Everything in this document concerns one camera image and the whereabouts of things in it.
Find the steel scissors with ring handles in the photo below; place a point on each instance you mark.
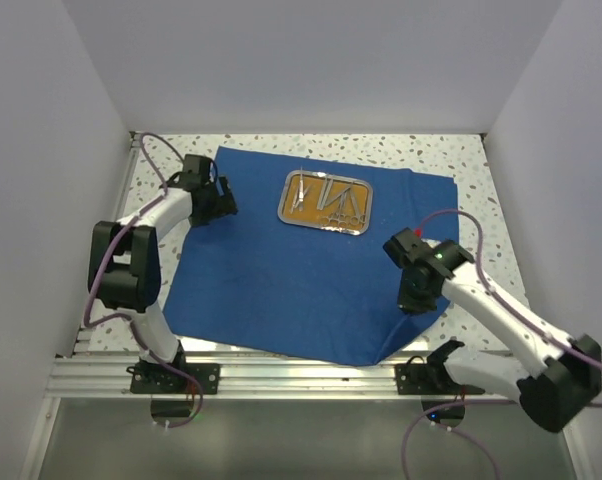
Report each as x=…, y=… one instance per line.
x=350, y=214

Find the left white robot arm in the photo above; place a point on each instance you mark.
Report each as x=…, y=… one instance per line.
x=124, y=277

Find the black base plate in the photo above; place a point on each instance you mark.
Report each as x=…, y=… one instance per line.
x=417, y=377
x=151, y=378

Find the steel tweezers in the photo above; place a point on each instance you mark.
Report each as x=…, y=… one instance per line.
x=302, y=190

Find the steel scalpel handle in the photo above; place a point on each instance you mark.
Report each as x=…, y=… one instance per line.
x=326, y=186

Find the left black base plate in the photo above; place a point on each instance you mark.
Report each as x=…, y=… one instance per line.
x=151, y=378

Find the aluminium rail frame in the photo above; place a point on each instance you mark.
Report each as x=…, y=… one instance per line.
x=95, y=370

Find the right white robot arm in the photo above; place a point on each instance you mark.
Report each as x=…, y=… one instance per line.
x=549, y=373

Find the steel forceps with ring handles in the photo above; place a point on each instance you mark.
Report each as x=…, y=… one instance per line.
x=329, y=215

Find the blue surgical cloth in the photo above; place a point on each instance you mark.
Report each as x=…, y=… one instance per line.
x=251, y=280

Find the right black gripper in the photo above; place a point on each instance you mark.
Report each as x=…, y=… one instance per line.
x=410, y=304

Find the steel tray with orange mat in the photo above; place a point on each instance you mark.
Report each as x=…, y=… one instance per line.
x=309, y=216

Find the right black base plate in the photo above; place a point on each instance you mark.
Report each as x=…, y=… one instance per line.
x=417, y=377

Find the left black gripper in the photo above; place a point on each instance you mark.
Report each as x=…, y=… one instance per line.
x=224, y=203

